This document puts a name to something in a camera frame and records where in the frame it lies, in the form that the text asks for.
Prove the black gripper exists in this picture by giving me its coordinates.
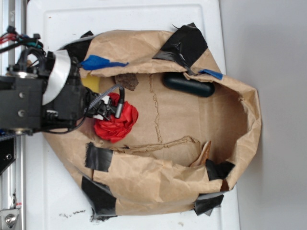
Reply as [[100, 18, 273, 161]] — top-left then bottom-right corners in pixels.
[[42, 50, 97, 127]]

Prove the yellow green sponge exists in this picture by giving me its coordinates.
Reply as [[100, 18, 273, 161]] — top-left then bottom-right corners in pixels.
[[81, 74, 100, 93]]

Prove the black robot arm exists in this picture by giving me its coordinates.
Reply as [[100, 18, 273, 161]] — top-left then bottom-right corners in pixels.
[[0, 48, 98, 133]]

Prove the red crumpled paper ball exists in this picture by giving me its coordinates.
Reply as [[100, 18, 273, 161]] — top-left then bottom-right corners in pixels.
[[94, 101, 139, 143]]

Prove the brown scouring pad piece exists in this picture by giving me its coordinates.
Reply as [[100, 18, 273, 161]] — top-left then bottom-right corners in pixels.
[[114, 73, 139, 91]]

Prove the white plastic tray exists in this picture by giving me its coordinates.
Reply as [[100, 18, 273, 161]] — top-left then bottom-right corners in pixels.
[[25, 0, 240, 230]]

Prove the dark green oblong case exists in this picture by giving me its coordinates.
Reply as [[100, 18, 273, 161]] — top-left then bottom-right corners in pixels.
[[162, 72, 215, 97]]

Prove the brown paper bag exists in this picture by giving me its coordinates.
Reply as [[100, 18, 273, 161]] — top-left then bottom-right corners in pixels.
[[45, 24, 261, 218]]

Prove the grey braided cable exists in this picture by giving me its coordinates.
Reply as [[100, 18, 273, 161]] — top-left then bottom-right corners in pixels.
[[88, 83, 127, 119]]

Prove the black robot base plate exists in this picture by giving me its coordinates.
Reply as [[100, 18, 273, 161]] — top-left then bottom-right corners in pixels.
[[0, 138, 16, 175]]

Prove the aluminium frame rail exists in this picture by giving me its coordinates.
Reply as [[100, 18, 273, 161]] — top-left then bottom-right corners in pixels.
[[0, 0, 27, 230]]

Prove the metal corner bracket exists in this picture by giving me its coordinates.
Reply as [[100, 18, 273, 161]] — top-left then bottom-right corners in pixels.
[[0, 209, 21, 230]]

